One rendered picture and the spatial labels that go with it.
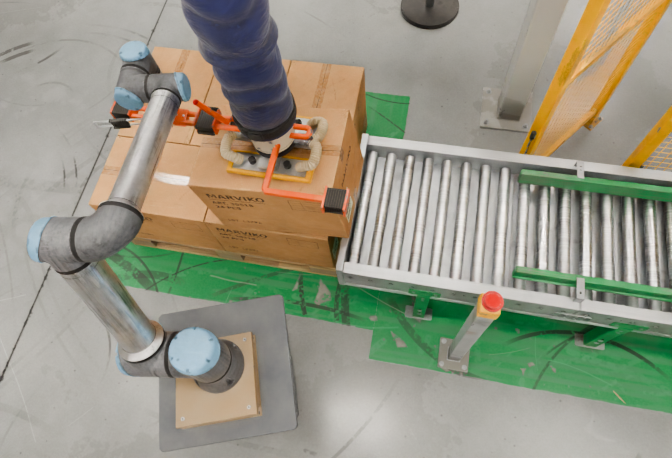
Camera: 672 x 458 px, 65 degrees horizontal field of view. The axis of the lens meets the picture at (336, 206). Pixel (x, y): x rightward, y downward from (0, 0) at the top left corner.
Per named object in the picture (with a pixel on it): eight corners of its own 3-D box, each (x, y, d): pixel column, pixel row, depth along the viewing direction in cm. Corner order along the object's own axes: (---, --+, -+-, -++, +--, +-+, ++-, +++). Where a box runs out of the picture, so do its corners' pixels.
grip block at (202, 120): (224, 115, 205) (219, 106, 200) (217, 137, 201) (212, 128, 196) (204, 113, 207) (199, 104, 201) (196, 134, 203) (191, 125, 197)
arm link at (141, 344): (175, 386, 178) (65, 248, 124) (127, 384, 180) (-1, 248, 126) (188, 344, 188) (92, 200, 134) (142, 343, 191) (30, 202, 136)
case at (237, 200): (363, 160, 247) (349, 108, 212) (349, 238, 231) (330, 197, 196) (246, 152, 262) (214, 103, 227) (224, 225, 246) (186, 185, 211)
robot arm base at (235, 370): (241, 393, 186) (232, 389, 177) (190, 393, 189) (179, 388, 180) (247, 339, 195) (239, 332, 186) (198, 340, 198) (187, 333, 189)
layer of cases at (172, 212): (366, 111, 315) (364, 67, 279) (334, 268, 275) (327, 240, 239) (179, 90, 333) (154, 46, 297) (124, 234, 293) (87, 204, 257)
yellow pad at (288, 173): (316, 161, 204) (315, 155, 200) (311, 184, 200) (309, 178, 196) (233, 151, 210) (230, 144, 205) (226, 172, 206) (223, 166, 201)
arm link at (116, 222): (114, 246, 123) (185, 61, 164) (65, 246, 125) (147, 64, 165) (135, 271, 132) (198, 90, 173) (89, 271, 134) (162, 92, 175)
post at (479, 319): (461, 349, 267) (501, 295, 176) (460, 362, 264) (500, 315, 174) (447, 346, 268) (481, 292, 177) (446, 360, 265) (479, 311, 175)
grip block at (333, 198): (350, 194, 185) (349, 188, 180) (345, 217, 182) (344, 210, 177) (327, 191, 186) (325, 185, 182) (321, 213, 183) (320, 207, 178)
